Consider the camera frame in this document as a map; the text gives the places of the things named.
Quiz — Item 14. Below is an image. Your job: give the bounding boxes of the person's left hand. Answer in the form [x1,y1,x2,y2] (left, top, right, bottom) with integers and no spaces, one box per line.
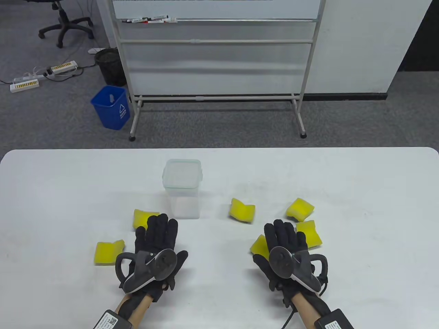
[135,213,189,303]

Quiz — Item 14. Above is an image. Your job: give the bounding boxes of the person's right hand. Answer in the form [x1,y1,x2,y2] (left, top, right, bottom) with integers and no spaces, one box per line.
[253,219,308,306]

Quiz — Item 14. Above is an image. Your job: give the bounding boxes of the yellow green sponge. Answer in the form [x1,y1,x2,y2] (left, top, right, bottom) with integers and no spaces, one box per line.
[296,220,324,249]
[133,209,161,231]
[94,240,125,265]
[286,198,315,222]
[249,234,271,259]
[229,198,256,224]

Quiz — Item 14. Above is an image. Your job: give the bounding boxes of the clear plastic airtight container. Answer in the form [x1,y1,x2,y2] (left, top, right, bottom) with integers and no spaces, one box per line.
[162,159,203,220]

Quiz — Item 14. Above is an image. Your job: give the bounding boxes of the clear container lid green seal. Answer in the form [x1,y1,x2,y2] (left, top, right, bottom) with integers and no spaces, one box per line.
[162,159,203,190]

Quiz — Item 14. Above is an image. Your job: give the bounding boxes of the black forearm sensor box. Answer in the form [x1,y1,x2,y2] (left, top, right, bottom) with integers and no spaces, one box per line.
[314,308,355,329]
[93,309,132,329]

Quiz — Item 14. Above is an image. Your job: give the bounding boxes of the person's left forearm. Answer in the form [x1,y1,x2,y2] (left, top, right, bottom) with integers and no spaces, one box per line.
[115,293,155,329]

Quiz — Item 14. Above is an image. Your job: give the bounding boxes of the person's right forearm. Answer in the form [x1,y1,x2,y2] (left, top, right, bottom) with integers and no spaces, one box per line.
[288,291,331,329]

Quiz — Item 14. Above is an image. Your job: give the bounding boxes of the grey handheld controller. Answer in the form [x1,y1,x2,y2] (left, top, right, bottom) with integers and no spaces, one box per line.
[269,246,329,298]
[115,248,178,294]

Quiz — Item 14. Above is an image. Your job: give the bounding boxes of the blue plastic bin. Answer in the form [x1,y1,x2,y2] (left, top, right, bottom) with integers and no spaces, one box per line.
[91,86,131,131]

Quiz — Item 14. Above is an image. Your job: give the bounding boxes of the black mesh trash bin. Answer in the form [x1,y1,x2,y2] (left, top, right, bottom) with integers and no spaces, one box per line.
[94,48,127,87]

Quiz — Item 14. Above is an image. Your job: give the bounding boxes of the white power strip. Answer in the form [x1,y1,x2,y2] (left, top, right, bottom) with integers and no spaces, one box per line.
[46,61,78,75]
[10,79,40,93]

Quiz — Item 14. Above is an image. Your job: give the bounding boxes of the black door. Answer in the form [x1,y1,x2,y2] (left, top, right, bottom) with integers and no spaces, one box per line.
[398,0,439,72]

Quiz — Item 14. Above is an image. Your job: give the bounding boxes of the black office chair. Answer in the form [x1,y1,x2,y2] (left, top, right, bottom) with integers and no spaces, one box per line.
[24,0,95,48]

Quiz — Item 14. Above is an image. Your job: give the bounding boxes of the whiteboard on metal stand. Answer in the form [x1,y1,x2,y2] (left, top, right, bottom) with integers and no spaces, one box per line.
[110,0,328,142]

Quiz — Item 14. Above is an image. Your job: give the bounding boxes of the black glove cable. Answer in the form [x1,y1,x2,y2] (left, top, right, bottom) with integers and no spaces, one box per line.
[280,305,298,329]

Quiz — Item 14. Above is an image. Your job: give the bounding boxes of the black floor cable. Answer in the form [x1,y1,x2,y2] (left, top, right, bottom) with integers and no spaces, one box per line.
[44,67,84,82]

